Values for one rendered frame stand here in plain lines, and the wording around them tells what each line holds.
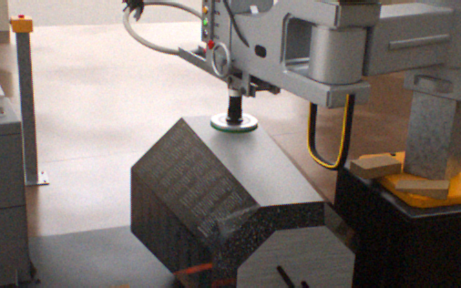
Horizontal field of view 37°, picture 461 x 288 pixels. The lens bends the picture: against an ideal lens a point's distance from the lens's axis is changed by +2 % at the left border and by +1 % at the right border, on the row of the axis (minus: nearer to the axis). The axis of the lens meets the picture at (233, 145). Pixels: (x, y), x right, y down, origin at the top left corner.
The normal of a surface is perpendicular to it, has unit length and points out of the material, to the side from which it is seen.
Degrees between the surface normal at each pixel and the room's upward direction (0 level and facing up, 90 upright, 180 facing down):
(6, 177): 90
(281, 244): 90
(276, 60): 90
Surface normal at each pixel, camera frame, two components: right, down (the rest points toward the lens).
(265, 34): -0.85, 0.15
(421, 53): 0.58, 0.31
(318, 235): 0.29, 0.35
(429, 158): -0.65, 0.24
